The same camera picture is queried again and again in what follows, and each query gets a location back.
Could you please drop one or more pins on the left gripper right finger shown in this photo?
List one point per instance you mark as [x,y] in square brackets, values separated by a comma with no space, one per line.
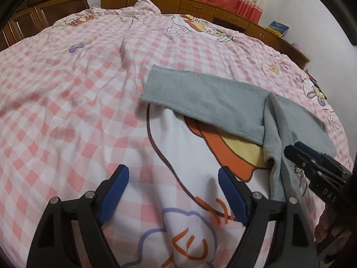
[292,243]

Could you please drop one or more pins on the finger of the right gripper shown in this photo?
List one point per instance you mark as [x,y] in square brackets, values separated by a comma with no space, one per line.
[301,160]
[305,151]

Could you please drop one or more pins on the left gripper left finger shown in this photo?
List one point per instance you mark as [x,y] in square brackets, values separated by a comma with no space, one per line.
[54,245]

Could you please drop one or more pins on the grey sweatpants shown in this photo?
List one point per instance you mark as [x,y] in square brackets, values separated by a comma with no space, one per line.
[244,110]

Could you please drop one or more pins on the person's right hand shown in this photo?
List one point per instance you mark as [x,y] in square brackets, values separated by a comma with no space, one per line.
[328,226]

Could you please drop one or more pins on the dark bedside table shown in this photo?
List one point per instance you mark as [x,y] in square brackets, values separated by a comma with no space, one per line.
[314,81]

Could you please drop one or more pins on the blue book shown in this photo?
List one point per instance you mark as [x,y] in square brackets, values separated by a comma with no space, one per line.
[277,28]

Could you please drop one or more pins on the pink checkered bed quilt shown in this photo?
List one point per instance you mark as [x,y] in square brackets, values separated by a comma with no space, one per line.
[71,113]

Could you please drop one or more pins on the wooden window-side cabinet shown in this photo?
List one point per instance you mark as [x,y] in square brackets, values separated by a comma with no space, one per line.
[232,21]

